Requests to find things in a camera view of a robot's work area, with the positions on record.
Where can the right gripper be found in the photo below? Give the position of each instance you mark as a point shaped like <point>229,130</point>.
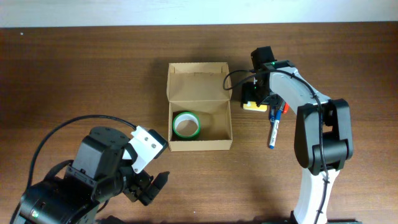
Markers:
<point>259,96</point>

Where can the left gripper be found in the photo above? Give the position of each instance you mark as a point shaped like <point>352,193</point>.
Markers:
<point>137,189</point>

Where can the yellow spiral notepad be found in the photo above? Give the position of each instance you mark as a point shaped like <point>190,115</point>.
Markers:
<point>252,106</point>

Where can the brown cardboard box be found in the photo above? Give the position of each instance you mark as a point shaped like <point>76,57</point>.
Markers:
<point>198,88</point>

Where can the green tape roll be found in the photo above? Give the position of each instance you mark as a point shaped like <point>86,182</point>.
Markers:
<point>186,125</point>

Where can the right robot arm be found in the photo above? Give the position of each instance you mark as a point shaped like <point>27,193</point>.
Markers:
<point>323,136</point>

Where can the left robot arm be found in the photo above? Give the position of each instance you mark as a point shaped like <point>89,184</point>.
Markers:
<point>107,164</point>

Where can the blue ballpoint pen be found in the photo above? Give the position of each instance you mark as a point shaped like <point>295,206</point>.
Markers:
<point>272,114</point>

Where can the blue whiteboard marker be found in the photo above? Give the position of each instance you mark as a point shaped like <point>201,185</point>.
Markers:
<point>274,130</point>

